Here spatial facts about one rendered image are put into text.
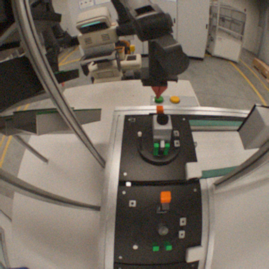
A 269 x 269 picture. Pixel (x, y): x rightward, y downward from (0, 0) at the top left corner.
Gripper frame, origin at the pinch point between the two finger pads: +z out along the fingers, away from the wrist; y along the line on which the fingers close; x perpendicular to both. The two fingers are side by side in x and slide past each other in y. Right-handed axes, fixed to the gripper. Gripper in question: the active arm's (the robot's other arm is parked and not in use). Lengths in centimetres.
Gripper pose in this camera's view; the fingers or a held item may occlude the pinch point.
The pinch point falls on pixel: (157, 95)
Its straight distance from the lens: 43.9
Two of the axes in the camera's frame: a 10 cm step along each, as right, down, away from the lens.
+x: 0.3, -8.5, 5.3
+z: 0.8, 5.3, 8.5
